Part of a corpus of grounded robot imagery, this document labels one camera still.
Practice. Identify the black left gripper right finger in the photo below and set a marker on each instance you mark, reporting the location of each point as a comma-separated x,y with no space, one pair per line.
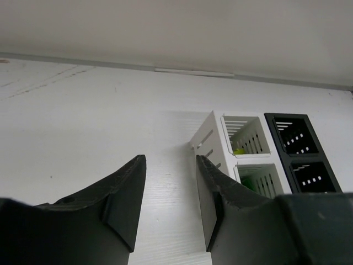
242,227

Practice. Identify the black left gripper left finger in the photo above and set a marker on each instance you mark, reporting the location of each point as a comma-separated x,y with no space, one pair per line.
96,225

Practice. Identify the green lego plate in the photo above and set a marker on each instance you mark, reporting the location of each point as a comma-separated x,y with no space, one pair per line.
247,182

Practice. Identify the black two-slot container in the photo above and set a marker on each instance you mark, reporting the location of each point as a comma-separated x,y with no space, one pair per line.
305,163

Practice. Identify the white two-slot container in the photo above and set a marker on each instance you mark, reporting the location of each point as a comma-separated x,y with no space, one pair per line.
240,145

